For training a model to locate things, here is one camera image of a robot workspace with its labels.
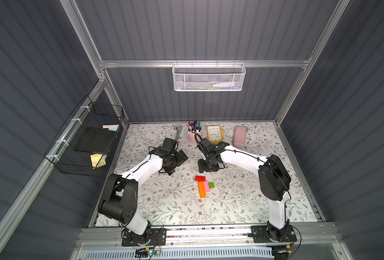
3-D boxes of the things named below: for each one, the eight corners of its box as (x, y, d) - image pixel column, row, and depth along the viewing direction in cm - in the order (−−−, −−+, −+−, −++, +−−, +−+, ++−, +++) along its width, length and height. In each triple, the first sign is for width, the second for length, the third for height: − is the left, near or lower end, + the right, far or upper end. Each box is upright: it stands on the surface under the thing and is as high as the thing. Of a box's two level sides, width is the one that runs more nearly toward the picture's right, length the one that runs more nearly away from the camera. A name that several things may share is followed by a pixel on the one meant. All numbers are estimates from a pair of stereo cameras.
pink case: (232, 147, 109) (233, 144, 106) (233, 128, 120) (234, 125, 117) (244, 149, 108) (246, 146, 105) (244, 129, 119) (245, 126, 116)
